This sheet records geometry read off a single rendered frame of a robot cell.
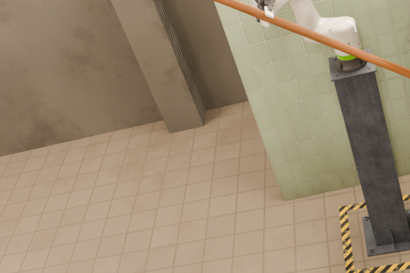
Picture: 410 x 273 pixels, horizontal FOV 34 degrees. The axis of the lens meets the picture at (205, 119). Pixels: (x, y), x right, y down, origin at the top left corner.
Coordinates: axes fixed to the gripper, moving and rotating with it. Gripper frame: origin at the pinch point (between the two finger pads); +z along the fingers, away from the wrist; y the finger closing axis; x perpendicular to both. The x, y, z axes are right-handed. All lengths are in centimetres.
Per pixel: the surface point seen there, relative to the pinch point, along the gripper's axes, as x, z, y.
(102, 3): 51, -264, 152
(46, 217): 37, -168, 293
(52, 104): 61, -269, 262
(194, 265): -56, -84, 211
